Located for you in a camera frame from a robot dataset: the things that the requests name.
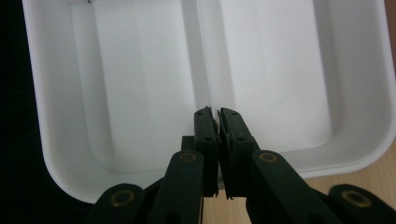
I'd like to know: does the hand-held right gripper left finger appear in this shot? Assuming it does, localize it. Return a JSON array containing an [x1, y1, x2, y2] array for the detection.
[[181, 106, 220, 198]]

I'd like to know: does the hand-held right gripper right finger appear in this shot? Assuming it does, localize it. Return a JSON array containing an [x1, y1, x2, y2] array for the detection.
[[217, 106, 262, 201]]

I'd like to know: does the white divided tray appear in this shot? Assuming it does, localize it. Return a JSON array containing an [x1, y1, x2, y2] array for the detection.
[[21, 0, 396, 205]]

